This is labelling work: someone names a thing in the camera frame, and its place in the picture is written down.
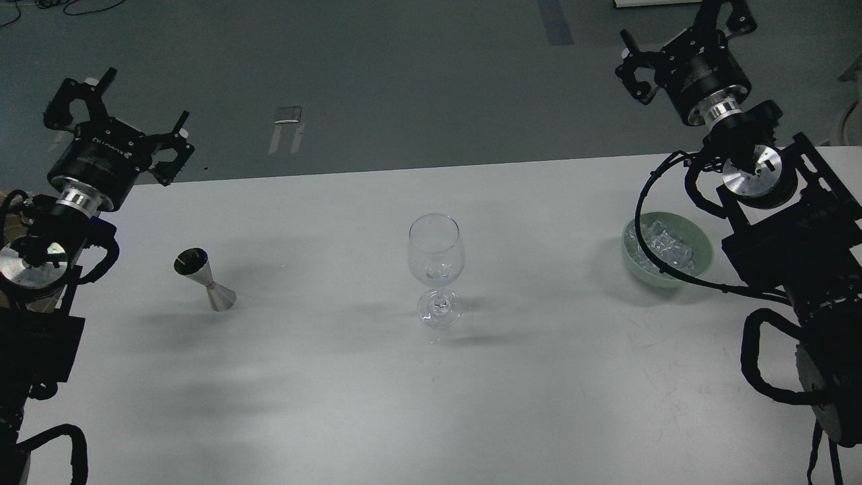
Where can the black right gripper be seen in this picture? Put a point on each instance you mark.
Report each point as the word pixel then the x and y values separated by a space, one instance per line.
pixel 694 65

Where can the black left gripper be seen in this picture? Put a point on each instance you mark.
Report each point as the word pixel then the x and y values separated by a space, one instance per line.
pixel 98 170

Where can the steel cocktail jigger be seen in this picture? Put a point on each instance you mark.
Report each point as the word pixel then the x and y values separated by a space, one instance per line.
pixel 194 264

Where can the clear ice cubes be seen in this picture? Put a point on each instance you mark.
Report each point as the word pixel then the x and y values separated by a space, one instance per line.
pixel 665 243

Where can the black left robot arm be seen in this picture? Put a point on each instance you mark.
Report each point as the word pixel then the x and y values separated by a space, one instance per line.
pixel 67 245

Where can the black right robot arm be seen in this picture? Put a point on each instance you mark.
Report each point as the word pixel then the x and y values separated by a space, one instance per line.
pixel 794 224

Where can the clear wine glass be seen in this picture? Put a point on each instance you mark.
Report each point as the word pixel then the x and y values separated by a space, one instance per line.
pixel 436 258

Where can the white board edge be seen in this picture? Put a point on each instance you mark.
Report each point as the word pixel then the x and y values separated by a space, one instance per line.
pixel 623 4

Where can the green bowl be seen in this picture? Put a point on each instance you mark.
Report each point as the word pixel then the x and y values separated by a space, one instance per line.
pixel 692 234

